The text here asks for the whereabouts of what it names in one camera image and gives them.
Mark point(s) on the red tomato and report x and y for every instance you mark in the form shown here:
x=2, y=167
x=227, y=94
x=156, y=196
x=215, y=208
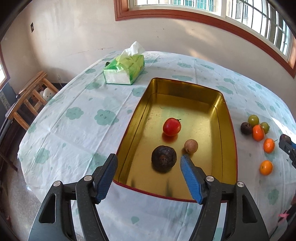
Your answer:
x=171, y=126

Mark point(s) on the gold metal tin tray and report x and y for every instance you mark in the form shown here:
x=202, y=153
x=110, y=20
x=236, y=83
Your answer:
x=185, y=104

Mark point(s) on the large wooden framed window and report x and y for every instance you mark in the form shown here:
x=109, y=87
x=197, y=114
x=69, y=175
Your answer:
x=208, y=20

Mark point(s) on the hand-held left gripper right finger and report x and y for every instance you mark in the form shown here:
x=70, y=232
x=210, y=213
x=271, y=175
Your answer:
x=192, y=180

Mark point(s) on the dark brown avocado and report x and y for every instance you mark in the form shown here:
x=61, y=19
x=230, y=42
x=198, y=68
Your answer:
x=163, y=158

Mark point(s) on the white plush toy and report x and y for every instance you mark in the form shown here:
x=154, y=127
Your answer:
x=45, y=93

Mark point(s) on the green tissue box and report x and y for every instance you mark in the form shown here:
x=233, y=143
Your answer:
x=124, y=67

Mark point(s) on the small wooden framed window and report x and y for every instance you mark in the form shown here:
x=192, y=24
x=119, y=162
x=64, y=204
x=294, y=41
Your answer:
x=5, y=74

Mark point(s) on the dark wall switch plate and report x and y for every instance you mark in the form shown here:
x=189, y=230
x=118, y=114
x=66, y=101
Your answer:
x=32, y=26

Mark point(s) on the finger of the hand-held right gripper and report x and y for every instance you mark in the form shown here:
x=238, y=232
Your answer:
x=288, y=144

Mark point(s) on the small brown round fruit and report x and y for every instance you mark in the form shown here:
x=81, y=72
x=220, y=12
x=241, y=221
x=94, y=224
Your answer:
x=191, y=146

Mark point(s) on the small orange mandarin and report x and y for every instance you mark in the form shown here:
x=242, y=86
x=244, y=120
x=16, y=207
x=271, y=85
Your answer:
x=266, y=167
x=269, y=145

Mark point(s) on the orange-red small tomato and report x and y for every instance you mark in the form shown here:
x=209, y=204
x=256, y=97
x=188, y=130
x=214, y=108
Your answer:
x=258, y=133

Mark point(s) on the wooden stool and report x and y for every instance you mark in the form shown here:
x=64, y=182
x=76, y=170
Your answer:
x=27, y=92

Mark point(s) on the dark purple passion fruit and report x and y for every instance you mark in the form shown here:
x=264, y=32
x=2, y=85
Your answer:
x=245, y=128

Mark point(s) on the dark furniture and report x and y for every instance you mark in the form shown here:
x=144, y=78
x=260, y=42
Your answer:
x=5, y=129

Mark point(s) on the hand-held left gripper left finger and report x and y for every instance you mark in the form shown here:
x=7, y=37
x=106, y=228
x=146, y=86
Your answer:
x=105, y=180

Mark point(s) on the green tomato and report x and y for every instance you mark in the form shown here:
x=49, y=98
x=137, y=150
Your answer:
x=265, y=127
x=253, y=120

